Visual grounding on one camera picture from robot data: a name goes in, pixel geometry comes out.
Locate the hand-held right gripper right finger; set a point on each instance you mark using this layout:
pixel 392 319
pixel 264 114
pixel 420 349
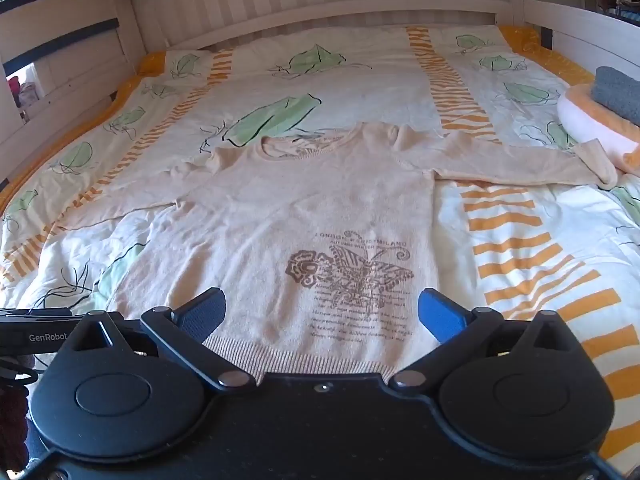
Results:
pixel 440 317

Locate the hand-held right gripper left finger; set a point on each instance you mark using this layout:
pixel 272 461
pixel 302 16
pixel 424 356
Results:
pixel 202 315

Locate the beige printed sweater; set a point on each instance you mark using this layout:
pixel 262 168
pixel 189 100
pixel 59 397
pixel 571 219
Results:
pixel 300 210

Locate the person's left forearm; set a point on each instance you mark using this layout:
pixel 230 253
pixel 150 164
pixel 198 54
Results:
pixel 10 420

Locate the red cloth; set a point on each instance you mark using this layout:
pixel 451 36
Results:
pixel 14 90

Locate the leaf-print white duvet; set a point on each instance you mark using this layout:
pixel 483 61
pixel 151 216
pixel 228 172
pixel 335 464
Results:
pixel 375 85

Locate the white and orange pillow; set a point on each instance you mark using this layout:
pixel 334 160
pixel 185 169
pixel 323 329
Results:
pixel 585 115

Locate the grey folded cloth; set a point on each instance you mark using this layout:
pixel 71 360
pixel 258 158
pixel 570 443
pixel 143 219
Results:
pixel 620 92

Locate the white wooden bed frame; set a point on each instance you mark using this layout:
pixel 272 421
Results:
pixel 575 25

